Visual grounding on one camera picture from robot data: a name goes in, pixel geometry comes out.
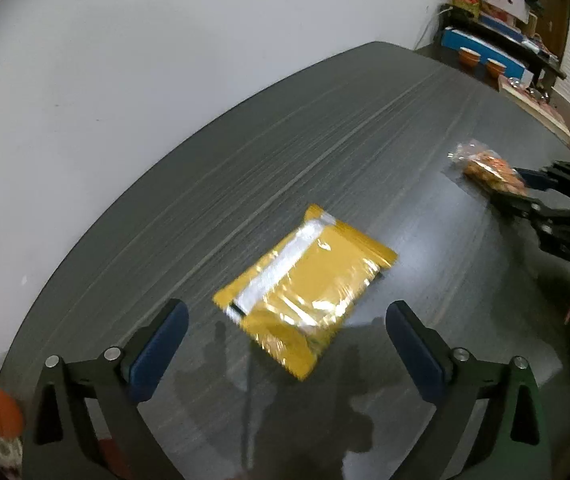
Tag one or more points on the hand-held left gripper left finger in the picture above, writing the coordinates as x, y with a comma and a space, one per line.
157, 350

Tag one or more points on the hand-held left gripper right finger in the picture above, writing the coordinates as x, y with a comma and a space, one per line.
415, 355

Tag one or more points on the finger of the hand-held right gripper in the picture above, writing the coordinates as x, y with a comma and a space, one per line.
515, 205
532, 177

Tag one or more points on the clear bag of orange snacks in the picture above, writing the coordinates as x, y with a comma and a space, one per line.
485, 165

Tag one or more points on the yellow packet with silver strip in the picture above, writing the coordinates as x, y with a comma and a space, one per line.
305, 290

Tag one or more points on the wooden tray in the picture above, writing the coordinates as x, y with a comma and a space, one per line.
540, 110

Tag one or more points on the orange teacup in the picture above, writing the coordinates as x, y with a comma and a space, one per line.
495, 67
5, 412
468, 57

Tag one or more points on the black shelf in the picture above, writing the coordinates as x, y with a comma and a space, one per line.
540, 57

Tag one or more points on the blue flat box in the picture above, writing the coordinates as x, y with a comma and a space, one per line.
457, 40

